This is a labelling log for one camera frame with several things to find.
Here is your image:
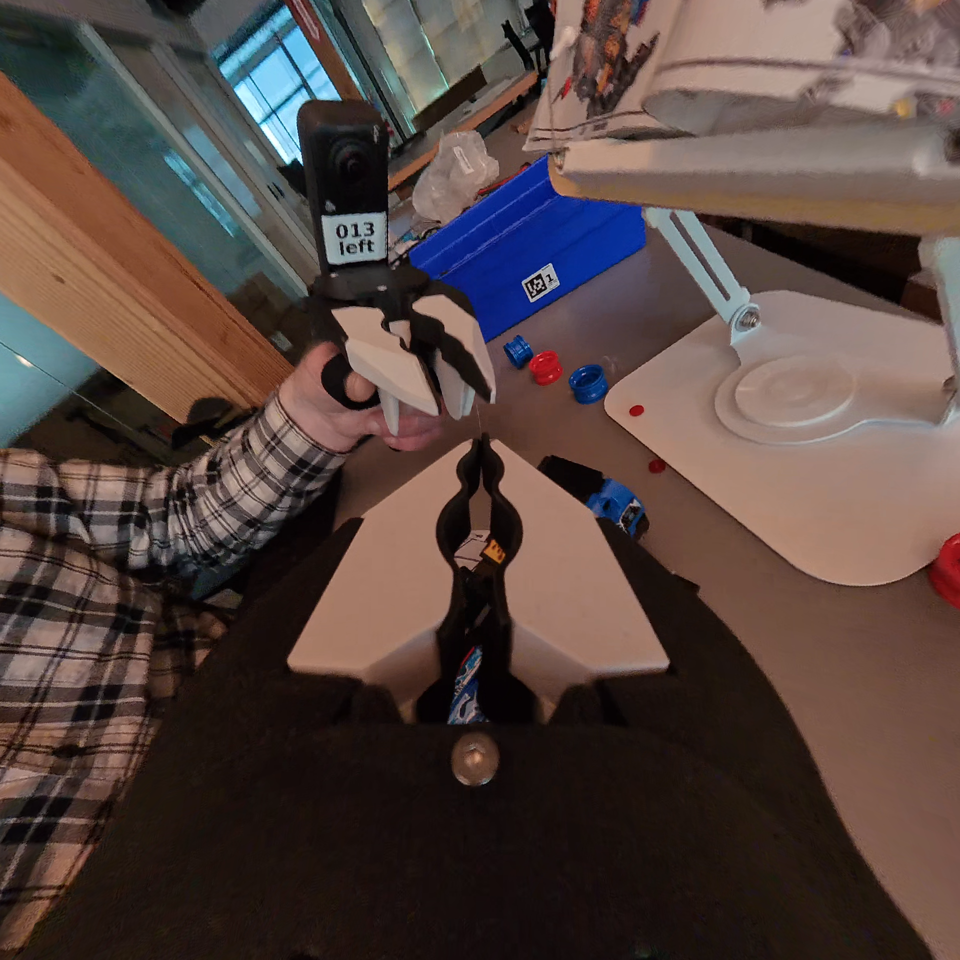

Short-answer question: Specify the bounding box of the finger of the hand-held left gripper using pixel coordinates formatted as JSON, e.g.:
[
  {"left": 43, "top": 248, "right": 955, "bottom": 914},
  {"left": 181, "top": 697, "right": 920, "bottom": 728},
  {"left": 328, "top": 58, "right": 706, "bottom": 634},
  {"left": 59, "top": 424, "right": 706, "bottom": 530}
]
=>
[
  {"left": 408, "top": 290, "right": 499, "bottom": 423},
  {"left": 332, "top": 305, "right": 445, "bottom": 421}
]

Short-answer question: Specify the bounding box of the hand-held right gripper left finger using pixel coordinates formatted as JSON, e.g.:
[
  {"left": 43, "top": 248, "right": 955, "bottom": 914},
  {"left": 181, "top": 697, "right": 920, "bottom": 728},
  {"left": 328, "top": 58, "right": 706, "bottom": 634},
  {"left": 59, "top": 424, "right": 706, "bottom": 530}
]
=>
[{"left": 288, "top": 440, "right": 481, "bottom": 721}]

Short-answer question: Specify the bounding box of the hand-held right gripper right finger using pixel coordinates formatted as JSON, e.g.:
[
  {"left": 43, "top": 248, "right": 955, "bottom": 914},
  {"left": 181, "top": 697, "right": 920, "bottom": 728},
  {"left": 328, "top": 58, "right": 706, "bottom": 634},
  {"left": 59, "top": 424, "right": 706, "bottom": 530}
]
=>
[{"left": 483, "top": 440, "right": 672, "bottom": 721}]

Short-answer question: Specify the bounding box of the instruction booklet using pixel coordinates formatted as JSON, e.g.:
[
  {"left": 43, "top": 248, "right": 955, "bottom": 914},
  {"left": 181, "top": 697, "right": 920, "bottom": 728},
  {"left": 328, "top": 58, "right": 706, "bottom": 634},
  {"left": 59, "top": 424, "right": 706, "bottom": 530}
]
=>
[{"left": 525, "top": 0, "right": 960, "bottom": 151}]

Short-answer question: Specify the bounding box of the person's left forearm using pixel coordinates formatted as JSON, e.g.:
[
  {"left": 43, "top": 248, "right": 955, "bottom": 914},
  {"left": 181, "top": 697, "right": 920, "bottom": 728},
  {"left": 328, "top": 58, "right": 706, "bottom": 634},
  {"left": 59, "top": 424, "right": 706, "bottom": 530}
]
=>
[{"left": 0, "top": 393, "right": 355, "bottom": 631}]

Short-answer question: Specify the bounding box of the grey desk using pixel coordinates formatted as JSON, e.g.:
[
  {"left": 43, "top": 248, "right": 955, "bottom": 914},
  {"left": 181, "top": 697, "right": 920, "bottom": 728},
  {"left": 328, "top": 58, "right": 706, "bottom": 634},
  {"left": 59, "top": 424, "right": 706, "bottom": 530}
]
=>
[{"left": 338, "top": 225, "right": 960, "bottom": 960}]

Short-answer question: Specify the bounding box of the person's left hand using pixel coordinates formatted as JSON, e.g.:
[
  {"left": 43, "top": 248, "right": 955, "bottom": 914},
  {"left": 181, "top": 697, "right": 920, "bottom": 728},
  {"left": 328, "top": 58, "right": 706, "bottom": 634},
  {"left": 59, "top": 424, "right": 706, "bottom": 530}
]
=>
[{"left": 278, "top": 342, "right": 448, "bottom": 456}]

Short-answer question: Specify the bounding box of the clear plastic bag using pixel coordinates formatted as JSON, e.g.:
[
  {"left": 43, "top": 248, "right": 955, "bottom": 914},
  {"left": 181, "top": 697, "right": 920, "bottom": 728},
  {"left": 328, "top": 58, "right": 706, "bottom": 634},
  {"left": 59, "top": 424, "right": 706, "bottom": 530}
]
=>
[{"left": 413, "top": 131, "right": 501, "bottom": 226}]

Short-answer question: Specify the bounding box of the blue storage bin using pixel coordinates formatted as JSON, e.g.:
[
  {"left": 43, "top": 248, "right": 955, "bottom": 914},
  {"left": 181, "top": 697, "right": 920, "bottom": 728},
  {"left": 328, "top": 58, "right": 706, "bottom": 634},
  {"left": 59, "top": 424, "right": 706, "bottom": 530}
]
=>
[{"left": 408, "top": 158, "right": 649, "bottom": 343}]

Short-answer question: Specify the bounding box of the white book stand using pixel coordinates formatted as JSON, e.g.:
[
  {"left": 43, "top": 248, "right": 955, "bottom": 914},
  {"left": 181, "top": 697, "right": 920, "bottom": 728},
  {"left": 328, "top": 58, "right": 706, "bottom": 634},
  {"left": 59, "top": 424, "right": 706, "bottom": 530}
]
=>
[{"left": 548, "top": 113, "right": 960, "bottom": 589}]

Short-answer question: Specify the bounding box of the person's plaid shirt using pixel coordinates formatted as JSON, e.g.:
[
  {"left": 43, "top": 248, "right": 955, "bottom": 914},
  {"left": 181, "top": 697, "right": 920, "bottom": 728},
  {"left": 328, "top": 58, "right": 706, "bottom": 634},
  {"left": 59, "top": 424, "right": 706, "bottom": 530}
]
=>
[{"left": 0, "top": 600, "right": 229, "bottom": 919}]

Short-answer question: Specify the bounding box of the large red wheel hub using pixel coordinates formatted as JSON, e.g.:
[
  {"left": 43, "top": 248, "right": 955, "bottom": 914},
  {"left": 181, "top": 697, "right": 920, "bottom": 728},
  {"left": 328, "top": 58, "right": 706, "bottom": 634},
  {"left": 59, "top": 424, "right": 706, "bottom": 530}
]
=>
[{"left": 927, "top": 533, "right": 960, "bottom": 610}]

